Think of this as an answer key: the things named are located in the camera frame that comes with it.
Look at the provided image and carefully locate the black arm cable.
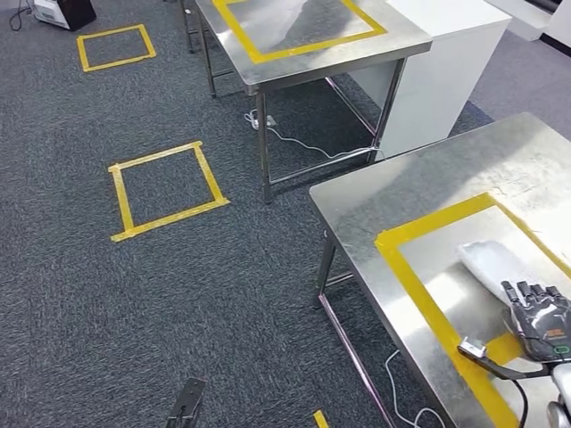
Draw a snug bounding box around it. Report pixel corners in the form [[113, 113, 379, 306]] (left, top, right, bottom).
[[508, 374, 531, 428]]

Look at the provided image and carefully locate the white plastic car part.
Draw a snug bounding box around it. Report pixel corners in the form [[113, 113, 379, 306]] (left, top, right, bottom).
[[455, 239, 541, 309]]

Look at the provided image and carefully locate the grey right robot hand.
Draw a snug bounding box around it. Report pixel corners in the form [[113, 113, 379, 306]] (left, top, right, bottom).
[[500, 279, 571, 363]]

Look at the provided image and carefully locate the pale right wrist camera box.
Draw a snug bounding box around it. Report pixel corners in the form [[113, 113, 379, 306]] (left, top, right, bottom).
[[458, 337, 488, 359]]

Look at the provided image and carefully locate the white counter with black base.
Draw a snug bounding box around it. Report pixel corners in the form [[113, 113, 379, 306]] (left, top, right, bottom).
[[485, 0, 571, 59]]

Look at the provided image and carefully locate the black box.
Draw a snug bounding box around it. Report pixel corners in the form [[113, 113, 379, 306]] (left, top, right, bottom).
[[57, 0, 97, 32]]

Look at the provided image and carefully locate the black floor cable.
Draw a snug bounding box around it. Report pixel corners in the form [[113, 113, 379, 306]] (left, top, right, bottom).
[[9, 0, 35, 32]]

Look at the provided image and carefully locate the stainless steel workbench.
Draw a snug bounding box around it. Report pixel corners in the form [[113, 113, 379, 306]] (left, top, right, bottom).
[[195, 0, 434, 205], [308, 111, 571, 428]]

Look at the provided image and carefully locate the yellow floor tape square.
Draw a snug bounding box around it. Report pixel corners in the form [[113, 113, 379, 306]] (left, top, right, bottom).
[[76, 23, 157, 73], [108, 140, 230, 243]]

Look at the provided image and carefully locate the white floor cable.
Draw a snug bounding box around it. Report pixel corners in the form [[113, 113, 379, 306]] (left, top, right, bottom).
[[244, 109, 384, 161], [384, 350, 447, 428]]

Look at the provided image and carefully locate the white device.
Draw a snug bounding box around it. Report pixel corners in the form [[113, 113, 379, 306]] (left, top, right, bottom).
[[33, 0, 72, 30]]

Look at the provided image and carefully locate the black robot foot plate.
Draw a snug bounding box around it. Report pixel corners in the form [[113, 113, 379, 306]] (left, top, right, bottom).
[[165, 377, 207, 428]]

